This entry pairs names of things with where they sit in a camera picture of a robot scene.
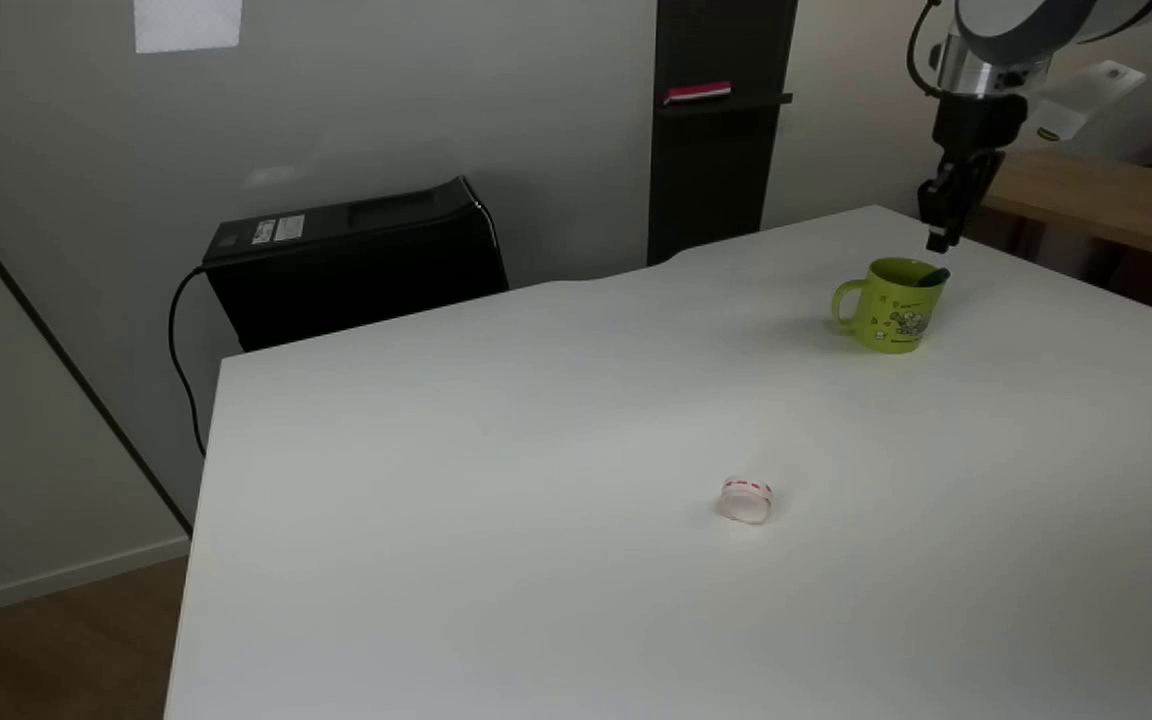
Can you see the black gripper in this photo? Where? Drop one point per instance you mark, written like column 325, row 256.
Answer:
column 981, row 127

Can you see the dark marker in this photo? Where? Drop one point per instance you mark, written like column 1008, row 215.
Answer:
column 922, row 273

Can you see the green printed mug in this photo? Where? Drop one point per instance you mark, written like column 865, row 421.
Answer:
column 897, row 313

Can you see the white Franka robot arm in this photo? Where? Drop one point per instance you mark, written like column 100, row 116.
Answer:
column 1016, row 32

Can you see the wooden table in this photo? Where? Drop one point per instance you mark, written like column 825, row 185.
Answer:
column 1108, row 202

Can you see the black shelf cabinet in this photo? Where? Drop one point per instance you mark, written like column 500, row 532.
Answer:
column 721, row 146

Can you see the pink item on shelf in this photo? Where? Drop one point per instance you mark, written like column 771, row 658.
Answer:
column 697, row 93

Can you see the small pink white tape roll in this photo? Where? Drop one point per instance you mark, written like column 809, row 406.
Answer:
column 755, row 498

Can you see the black computer box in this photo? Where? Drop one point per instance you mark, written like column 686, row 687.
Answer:
column 348, row 265

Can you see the white paper sheet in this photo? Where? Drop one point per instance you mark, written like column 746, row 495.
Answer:
column 186, row 25

